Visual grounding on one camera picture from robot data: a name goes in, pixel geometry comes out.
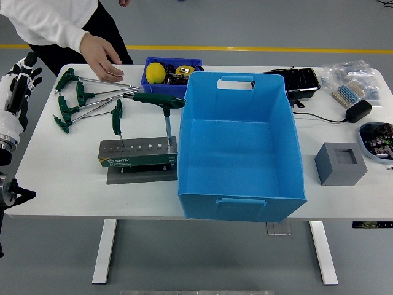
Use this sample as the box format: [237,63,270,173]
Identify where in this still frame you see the dark electronic parts heap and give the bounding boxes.
[367,122,393,157]

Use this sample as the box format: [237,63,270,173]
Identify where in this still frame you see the black table control panel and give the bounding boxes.
[352,221,393,229]

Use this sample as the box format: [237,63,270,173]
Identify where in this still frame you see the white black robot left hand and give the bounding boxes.
[0,51,43,141]

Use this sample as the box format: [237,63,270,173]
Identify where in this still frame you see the person's right hand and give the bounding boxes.
[79,32,125,83]

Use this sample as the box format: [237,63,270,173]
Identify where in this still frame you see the small blue plastic bin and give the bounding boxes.
[140,57,204,95]

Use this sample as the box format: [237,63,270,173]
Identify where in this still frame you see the small green T-handle hex wrench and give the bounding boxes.
[111,106,126,148]
[73,98,123,120]

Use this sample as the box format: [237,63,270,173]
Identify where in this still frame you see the green metal wrench holder stand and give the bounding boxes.
[98,136,179,185]

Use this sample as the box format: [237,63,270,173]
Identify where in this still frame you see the yellow tape measure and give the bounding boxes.
[174,65,197,76]

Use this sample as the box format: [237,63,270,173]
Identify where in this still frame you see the grey metal table bracket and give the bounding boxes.
[266,221,292,236]

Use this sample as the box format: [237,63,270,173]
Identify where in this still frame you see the large green T-handle hex wrench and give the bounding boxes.
[123,92,187,147]

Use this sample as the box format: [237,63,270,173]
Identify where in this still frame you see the black power adapter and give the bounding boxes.
[345,100,373,124]

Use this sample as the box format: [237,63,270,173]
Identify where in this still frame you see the large blue folding box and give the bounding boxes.
[177,71,308,222]

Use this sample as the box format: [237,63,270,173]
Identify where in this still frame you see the black adapter cable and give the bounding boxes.
[292,111,349,123]

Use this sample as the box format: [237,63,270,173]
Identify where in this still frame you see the white table leg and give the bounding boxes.
[309,220,339,286]
[91,219,117,285]

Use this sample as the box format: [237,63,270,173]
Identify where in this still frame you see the grey hollow cube block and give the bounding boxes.
[314,141,368,187]

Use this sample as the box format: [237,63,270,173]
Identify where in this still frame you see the blue resistor strip bundle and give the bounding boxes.
[332,81,366,108]

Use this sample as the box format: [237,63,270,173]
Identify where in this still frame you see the blue-rimmed oval tray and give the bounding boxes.
[358,122,393,162]

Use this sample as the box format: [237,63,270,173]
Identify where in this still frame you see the yellow lemon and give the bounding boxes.
[145,62,167,85]

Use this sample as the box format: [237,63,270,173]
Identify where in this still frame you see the clear plastic parts bag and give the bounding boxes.
[362,79,384,108]
[321,60,377,90]

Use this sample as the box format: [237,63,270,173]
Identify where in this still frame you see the black plastic tray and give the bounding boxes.
[260,68,322,101]

